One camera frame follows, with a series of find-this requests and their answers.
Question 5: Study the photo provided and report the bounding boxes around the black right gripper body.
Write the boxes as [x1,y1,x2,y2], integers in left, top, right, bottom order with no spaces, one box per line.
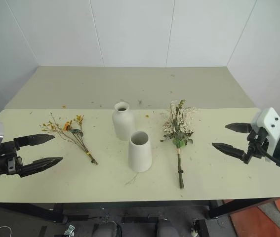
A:
[242,127,271,164]

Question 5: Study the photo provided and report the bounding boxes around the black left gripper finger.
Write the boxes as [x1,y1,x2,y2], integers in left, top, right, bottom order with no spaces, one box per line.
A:
[19,156,64,178]
[13,134,56,152]

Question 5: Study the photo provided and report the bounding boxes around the orange floor mat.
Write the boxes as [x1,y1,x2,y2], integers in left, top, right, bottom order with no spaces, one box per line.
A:
[222,196,280,237]

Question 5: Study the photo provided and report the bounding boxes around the yellow dried flower bunch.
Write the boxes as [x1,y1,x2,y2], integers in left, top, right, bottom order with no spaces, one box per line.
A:
[40,112,99,166]

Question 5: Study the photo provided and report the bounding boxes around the white and green flower bouquet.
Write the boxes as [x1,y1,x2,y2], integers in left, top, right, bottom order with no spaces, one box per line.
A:
[160,99,201,191]

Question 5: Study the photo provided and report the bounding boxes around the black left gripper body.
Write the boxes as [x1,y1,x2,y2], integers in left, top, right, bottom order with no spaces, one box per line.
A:
[0,140,24,176]

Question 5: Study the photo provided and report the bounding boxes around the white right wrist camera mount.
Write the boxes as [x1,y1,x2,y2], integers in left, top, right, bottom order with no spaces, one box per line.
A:
[250,107,280,158]

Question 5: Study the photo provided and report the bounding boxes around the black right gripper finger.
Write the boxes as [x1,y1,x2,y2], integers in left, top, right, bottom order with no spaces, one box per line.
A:
[225,122,253,135]
[211,142,248,163]

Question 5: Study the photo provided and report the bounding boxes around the black metal table frame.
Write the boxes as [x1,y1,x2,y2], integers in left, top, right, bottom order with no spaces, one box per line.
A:
[0,197,276,225]

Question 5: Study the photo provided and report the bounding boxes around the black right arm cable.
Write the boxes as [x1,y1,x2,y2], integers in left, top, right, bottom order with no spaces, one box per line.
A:
[254,144,280,176]

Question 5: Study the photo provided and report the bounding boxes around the white conical vase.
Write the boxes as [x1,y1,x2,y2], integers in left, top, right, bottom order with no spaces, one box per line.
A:
[127,130,154,173]

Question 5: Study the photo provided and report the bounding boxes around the white bottle-shaped vase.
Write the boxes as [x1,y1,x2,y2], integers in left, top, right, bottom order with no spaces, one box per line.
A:
[112,101,136,141]

